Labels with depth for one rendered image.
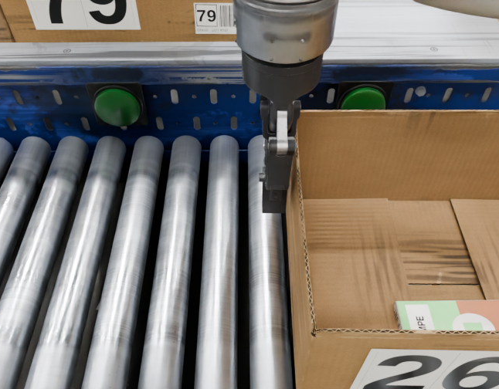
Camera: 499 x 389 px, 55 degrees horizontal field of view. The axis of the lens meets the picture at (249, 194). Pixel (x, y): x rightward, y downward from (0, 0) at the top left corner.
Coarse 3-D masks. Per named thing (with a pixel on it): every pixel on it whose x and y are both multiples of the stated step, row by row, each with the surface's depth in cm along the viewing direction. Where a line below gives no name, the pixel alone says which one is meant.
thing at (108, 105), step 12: (108, 96) 74; (120, 96) 74; (132, 96) 75; (96, 108) 76; (108, 108) 75; (120, 108) 75; (132, 108) 75; (108, 120) 77; (120, 120) 77; (132, 120) 77
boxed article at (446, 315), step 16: (400, 304) 58; (416, 304) 58; (432, 304) 58; (448, 304) 58; (464, 304) 58; (480, 304) 58; (496, 304) 58; (400, 320) 56; (416, 320) 56; (432, 320) 56; (448, 320) 56; (464, 320) 56; (480, 320) 56; (496, 320) 56
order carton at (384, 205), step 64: (320, 128) 61; (384, 128) 61; (448, 128) 61; (320, 192) 70; (384, 192) 70; (448, 192) 70; (320, 256) 64; (384, 256) 64; (448, 256) 64; (320, 320) 58; (384, 320) 58; (320, 384) 49
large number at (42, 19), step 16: (32, 0) 70; (48, 0) 70; (64, 0) 70; (80, 0) 70; (96, 0) 70; (112, 0) 70; (128, 0) 70; (32, 16) 72; (48, 16) 72; (64, 16) 72; (80, 16) 72; (96, 16) 72; (112, 16) 72; (128, 16) 72
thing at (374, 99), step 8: (360, 88) 74; (368, 88) 74; (352, 96) 74; (360, 96) 74; (368, 96) 74; (376, 96) 74; (344, 104) 76; (352, 104) 75; (360, 104) 75; (368, 104) 75; (376, 104) 75; (384, 104) 76
